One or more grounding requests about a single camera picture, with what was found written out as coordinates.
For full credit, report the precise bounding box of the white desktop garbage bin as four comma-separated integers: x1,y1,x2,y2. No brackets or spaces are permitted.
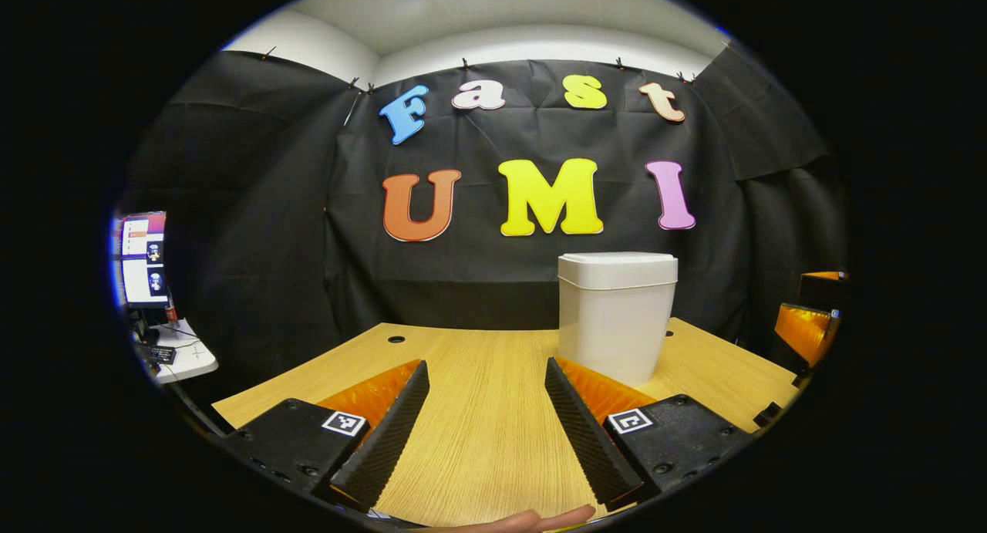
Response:
558,251,679,388

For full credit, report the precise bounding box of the white side table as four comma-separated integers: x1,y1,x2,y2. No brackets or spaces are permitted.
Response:
135,319,219,385

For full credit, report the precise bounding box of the black backdrop cloth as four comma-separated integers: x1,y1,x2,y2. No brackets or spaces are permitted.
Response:
116,43,849,403

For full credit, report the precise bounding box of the wooden desktop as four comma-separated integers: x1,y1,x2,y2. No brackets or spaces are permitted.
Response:
212,317,803,528

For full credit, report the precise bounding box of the row of small cloth clips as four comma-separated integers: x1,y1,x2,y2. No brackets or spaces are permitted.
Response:
262,46,699,94

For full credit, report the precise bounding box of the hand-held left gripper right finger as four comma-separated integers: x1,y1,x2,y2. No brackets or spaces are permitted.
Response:
543,355,755,512

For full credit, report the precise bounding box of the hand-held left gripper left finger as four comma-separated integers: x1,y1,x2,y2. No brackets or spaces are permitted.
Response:
222,359,431,512

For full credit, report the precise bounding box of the computer monitor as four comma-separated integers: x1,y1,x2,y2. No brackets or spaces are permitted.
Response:
116,211,169,310

